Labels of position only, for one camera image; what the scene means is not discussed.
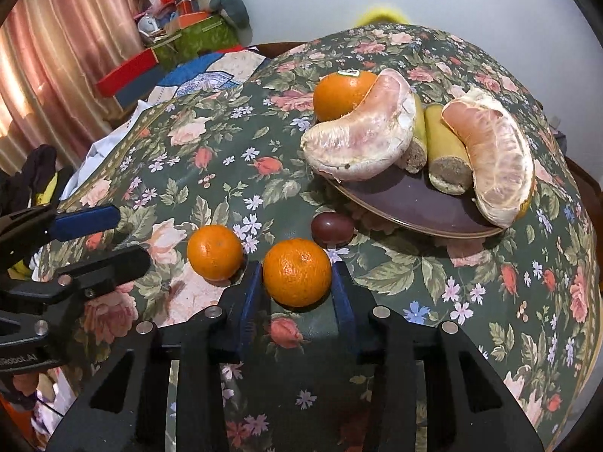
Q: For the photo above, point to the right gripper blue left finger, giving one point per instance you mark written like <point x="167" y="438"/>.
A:
<point x="216" y="335"/>

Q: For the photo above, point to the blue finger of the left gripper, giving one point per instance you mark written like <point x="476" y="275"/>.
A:
<point x="107" y="271"/>
<point x="84" y="222"/>

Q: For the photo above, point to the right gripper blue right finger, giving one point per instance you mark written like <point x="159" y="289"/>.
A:
<point x="379" y="336"/>

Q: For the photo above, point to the small mandarin orange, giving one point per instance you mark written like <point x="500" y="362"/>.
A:
<point x="297" y="273"/>
<point x="215" y="253"/>

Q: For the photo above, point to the yellow sugarcane piece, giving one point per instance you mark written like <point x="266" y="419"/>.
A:
<point x="415" y="157"/>
<point x="449" y="169"/>

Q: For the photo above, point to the wide peeled pomelo piece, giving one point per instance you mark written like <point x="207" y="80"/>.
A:
<point x="499" y="155"/>

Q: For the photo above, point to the narrow peeled pomelo segment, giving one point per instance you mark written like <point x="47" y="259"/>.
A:
<point x="369" y="139"/>

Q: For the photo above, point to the large orange with sticker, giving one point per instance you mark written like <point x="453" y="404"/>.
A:
<point x="341" y="92"/>

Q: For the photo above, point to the white sheet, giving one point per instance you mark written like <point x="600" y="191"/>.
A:
<point x="100" y="150"/>

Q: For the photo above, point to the floral green bedspread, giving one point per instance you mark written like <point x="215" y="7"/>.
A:
<point x="528" y="298"/>

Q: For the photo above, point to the red flat box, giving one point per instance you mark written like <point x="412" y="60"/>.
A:
<point x="126" y="72"/>

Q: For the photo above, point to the purple round plate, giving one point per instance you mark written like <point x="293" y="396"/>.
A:
<point x="410" y="201"/>

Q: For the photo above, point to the pink curtain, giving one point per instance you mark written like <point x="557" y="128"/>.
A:
<point x="53" y="54"/>

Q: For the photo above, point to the blue patchwork quilt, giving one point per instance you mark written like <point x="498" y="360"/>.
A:
<point x="212" y="72"/>

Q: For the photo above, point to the orange box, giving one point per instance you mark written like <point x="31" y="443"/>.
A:
<point x="181" y="21"/>

